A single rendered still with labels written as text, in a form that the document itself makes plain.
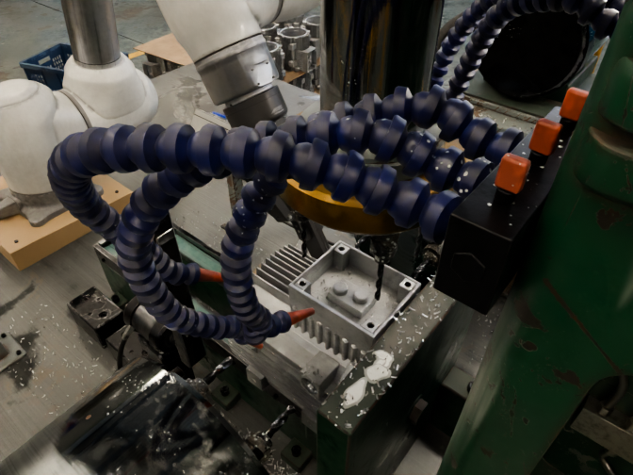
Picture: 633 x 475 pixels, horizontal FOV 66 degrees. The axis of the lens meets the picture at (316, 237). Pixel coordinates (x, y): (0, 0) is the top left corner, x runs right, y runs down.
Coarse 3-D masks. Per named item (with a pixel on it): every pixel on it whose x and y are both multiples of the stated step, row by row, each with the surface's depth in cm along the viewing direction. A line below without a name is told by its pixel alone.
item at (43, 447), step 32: (128, 384) 46; (160, 384) 45; (192, 384) 54; (64, 416) 45; (96, 416) 43; (128, 416) 42; (160, 416) 42; (192, 416) 42; (288, 416) 54; (32, 448) 42; (64, 448) 41; (96, 448) 40; (128, 448) 40; (160, 448) 40; (192, 448) 41; (224, 448) 42; (256, 448) 44
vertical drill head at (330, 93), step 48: (336, 0) 33; (384, 0) 31; (432, 0) 32; (336, 48) 35; (384, 48) 33; (432, 48) 35; (336, 96) 37; (384, 96) 36; (288, 192) 40; (432, 192) 38; (384, 240) 42
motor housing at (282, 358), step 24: (264, 264) 64; (288, 264) 64; (264, 288) 64; (288, 336) 61; (264, 360) 62; (288, 360) 59; (336, 360) 57; (288, 384) 60; (336, 384) 57; (312, 408) 60
